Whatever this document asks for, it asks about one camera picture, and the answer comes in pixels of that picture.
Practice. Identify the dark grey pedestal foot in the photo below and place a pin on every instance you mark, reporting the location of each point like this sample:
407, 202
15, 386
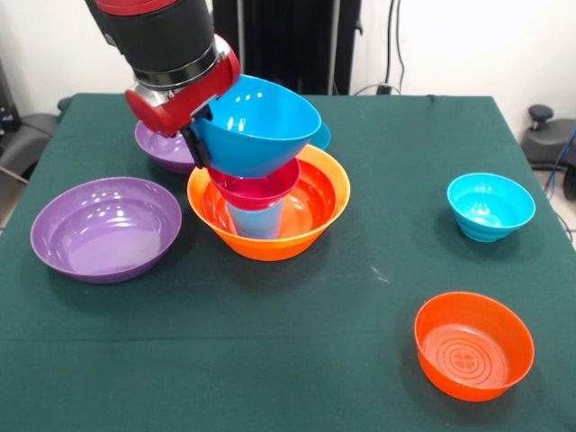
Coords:
31, 130
549, 139

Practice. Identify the glossy red bowl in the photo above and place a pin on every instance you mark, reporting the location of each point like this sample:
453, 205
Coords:
315, 198

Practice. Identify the magenta bowl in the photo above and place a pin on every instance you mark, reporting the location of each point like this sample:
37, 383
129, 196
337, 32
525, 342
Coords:
252, 191

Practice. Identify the cyan ribbed bowl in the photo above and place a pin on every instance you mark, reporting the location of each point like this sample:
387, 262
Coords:
490, 202

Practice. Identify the large orange bowl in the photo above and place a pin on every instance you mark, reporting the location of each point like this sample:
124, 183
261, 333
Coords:
279, 252

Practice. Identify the dark green tablecloth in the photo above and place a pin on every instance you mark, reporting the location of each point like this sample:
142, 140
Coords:
360, 405

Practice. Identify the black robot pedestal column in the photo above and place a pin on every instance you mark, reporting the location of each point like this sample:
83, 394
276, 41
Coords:
292, 40

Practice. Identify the purple bowl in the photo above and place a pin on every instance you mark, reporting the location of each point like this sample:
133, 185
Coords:
103, 229
166, 150

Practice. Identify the large blue bowl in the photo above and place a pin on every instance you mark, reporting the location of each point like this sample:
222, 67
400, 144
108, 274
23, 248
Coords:
261, 148

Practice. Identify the blue cup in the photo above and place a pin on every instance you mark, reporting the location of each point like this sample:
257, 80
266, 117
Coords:
258, 222

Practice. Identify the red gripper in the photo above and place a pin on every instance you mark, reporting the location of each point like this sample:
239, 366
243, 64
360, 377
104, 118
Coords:
180, 108

